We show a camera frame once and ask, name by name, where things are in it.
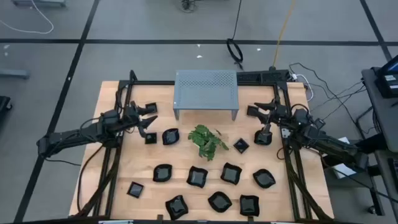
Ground grey side table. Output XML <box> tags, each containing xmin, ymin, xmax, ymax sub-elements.
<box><xmin>361</xmin><ymin>67</ymin><xmax>398</xmax><ymax>153</ymax></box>

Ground grey perforated metal shelf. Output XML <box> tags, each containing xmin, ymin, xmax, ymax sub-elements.
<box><xmin>172</xmin><ymin>69</ymin><xmax>240</xmax><ymax>121</ymax></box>

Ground white floor cable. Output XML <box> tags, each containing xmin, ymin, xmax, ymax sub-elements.
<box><xmin>0</xmin><ymin>0</ymin><xmax>54</xmax><ymax>35</ymax></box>

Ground black laptop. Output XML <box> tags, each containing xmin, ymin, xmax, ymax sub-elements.
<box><xmin>374</xmin><ymin>55</ymin><xmax>398</xmax><ymax>99</ymax></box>

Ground black hanging cable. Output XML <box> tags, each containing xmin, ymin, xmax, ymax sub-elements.
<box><xmin>226</xmin><ymin>0</ymin><xmax>245</xmax><ymax>70</ymax></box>

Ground green plant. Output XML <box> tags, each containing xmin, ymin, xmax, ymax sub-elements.
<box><xmin>187</xmin><ymin>124</ymin><xmax>230</xmax><ymax>162</ymax></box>

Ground white paper sheet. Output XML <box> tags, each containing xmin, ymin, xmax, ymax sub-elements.
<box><xmin>331</xmin><ymin>136</ymin><xmax>358</xmax><ymax>180</ymax></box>

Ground black power strip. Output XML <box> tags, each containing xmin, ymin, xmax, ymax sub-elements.
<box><xmin>236</xmin><ymin>70</ymin><xmax>292</xmax><ymax>84</ymax></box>

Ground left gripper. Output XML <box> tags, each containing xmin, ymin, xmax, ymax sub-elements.
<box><xmin>123</xmin><ymin>100</ymin><xmax>159</xmax><ymax>138</ymax></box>

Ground black rounded mini plate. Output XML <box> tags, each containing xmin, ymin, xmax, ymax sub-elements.
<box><xmin>254</xmin><ymin>129</ymin><xmax>273</xmax><ymax>146</ymax></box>

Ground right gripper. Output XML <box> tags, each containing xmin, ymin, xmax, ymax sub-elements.
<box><xmin>254</xmin><ymin>98</ymin><xmax>289</xmax><ymax>135</ymax></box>

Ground yellow hanging cable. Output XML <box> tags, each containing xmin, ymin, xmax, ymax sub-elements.
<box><xmin>272</xmin><ymin>0</ymin><xmax>296</xmax><ymax>69</ymax></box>

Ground black wavy square plate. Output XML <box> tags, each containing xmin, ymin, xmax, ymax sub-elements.
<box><xmin>186</xmin><ymin>166</ymin><xmax>209</xmax><ymax>189</ymax></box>
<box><xmin>239</xmin><ymin>194</ymin><xmax>261</xmax><ymax>217</ymax></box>
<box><xmin>220</xmin><ymin>162</ymin><xmax>243</xmax><ymax>185</ymax></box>
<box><xmin>165</xmin><ymin>195</ymin><xmax>189</xmax><ymax>221</ymax></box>

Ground black leaf shaped plate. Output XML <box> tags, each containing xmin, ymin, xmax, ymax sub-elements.
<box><xmin>162</xmin><ymin>128</ymin><xmax>180</xmax><ymax>146</ymax></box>
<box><xmin>252</xmin><ymin>169</ymin><xmax>277</xmax><ymax>189</ymax></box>
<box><xmin>207</xmin><ymin>191</ymin><xmax>233</xmax><ymax>213</ymax></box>
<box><xmin>152</xmin><ymin>164</ymin><xmax>173</xmax><ymax>183</ymax></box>

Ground white power cable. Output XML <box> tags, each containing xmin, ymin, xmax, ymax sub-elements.
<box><xmin>292</xmin><ymin>73</ymin><xmax>313</xmax><ymax>102</ymax></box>

